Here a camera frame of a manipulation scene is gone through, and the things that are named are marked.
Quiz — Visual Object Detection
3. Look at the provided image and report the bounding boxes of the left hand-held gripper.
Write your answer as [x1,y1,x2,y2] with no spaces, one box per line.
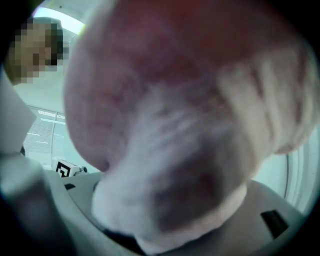
[55,159,89,179]

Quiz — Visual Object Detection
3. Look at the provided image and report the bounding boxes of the pink and white clothes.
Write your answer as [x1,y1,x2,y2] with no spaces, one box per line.
[62,0,316,255]

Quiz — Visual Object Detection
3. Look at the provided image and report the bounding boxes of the white window blinds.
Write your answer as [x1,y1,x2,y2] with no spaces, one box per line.
[22,105,68,171]

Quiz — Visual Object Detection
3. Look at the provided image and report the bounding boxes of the person's white shirt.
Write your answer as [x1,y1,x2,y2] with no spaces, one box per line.
[0,67,38,155]

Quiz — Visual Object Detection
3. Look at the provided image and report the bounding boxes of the person's head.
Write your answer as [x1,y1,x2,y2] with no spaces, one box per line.
[3,16,70,86]

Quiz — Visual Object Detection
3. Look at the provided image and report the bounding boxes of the white ceiling light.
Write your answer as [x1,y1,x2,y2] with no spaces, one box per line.
[31,6,86,35]

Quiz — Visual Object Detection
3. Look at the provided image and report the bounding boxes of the white door frame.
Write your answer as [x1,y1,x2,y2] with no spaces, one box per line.
[283,129,320,215]

